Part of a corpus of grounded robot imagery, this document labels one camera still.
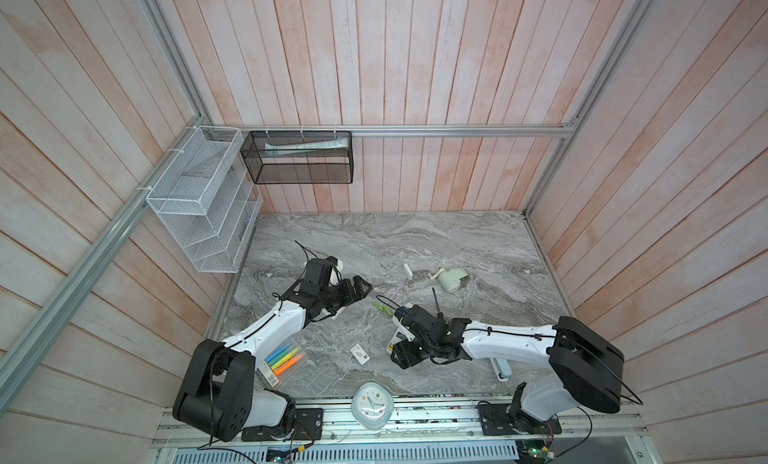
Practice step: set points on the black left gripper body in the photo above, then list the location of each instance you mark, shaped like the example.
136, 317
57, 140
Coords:
337, 296

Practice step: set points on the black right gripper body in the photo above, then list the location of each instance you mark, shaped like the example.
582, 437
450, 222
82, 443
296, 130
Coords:
428, 345

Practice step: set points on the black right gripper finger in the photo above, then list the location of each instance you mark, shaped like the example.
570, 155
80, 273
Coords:
413, 318
406, 355

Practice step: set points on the black yellow handled screwdriver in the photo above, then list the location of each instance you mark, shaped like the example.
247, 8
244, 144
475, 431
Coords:
436, 301

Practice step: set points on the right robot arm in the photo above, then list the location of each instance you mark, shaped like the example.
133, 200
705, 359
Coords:
585, 369

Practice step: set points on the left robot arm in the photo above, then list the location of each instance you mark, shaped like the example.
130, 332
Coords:
217, 393

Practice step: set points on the small white red card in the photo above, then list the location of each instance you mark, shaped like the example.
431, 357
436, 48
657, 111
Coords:
360, 354

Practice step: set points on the mint green pencil sharpener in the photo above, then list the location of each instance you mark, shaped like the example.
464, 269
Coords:
450, 280

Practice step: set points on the white round alarm clock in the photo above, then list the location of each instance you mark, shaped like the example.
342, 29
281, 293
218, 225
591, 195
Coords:
372, 406

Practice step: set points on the light blue glasses case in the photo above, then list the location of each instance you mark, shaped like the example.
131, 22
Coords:
502, 369

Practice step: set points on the pack of coloured highlighters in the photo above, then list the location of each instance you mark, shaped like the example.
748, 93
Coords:
277, 366

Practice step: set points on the white paper in basket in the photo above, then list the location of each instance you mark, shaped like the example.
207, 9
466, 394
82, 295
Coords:
333, 148

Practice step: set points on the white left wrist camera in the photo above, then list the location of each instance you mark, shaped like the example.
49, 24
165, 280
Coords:
337, 267

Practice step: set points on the aluminium front rail frame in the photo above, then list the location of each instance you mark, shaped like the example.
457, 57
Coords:
443, 429

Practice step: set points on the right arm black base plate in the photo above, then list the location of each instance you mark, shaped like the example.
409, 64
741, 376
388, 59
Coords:
510, 419

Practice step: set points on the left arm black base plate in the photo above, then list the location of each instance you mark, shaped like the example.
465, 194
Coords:
298, 424

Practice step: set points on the black wire mesh basket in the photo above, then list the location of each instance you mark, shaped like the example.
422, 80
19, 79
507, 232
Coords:
296, 170

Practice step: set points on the white wire mesh shelf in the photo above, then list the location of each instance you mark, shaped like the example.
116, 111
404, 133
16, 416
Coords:
205, 200

